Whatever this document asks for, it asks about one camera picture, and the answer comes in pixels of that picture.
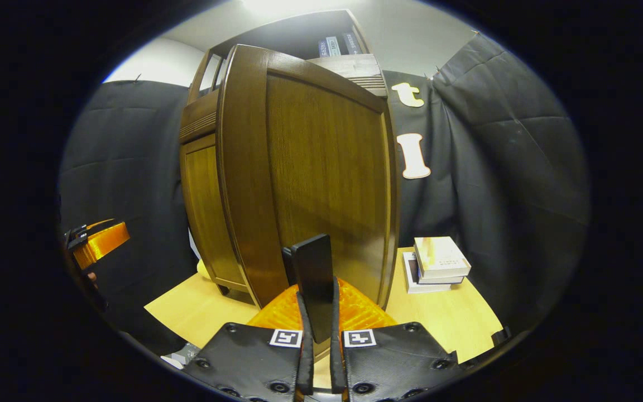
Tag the light grey upright book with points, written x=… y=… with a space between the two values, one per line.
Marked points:
x=333 y=46

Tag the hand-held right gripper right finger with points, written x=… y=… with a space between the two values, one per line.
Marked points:
x=337 y=363

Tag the thick cream book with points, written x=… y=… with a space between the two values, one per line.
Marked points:
x=441 y=257

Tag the grey white object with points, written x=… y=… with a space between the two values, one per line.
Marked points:
x=182 y=355

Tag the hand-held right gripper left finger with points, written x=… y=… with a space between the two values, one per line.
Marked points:
x=306 y=363

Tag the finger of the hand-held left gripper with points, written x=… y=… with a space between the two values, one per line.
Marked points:
x=98 y=223
x=101 y=244

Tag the black backdrop cloth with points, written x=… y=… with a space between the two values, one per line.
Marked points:
x=494 y=139

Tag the wooden cabinet door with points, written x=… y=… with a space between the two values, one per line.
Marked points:
x=204 y=206
x=321 y=167

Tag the wooden double-door shoe cabinet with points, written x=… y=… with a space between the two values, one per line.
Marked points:
x=288 y=30

